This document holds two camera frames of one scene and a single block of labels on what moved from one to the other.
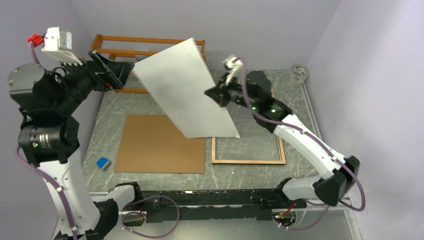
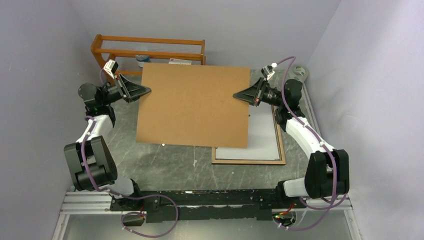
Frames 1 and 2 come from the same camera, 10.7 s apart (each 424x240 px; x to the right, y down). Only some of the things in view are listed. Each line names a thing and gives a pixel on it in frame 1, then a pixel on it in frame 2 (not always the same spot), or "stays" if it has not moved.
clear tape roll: [298, 73] stays
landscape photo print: [178, 77] -> [262, 137]
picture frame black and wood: [282, 160] stays
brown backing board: [153, 144] -> [193, 105]
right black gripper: [219, 93] -> [250, 94]
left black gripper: [118, 71] -> [131, 92]
